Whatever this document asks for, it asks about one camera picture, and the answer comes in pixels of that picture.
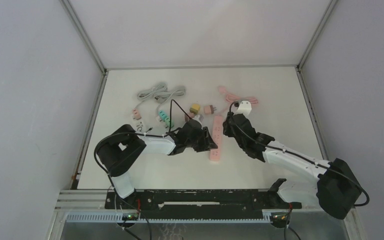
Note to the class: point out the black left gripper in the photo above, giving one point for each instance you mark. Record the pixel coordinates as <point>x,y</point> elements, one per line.
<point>207,142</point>

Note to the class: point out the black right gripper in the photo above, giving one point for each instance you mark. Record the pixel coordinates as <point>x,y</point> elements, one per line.
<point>226,130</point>

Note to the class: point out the green charger plug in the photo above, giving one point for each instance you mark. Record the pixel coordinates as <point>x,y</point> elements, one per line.
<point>169,122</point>

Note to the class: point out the pink power strip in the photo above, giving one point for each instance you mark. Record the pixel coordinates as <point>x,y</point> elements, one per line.
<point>217,133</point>

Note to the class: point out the white power strip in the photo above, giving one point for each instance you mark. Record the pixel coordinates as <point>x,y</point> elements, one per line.
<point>140,126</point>

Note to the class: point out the pink USB charger plug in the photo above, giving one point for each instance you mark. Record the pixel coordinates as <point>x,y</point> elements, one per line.
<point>136,114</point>

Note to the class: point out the teal charger plug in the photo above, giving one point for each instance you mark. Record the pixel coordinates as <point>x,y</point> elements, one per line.
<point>163,115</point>

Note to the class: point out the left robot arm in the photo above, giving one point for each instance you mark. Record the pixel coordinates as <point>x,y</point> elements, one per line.
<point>116,153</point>

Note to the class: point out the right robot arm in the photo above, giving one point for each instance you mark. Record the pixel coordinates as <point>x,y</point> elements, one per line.
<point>332,184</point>

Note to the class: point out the yellow charger plug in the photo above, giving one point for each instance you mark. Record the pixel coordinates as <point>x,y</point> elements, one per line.
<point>195,108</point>

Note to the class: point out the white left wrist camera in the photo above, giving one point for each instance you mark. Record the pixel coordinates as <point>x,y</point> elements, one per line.
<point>199,118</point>

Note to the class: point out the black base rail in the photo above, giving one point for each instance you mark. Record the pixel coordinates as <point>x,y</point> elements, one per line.
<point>200,204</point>

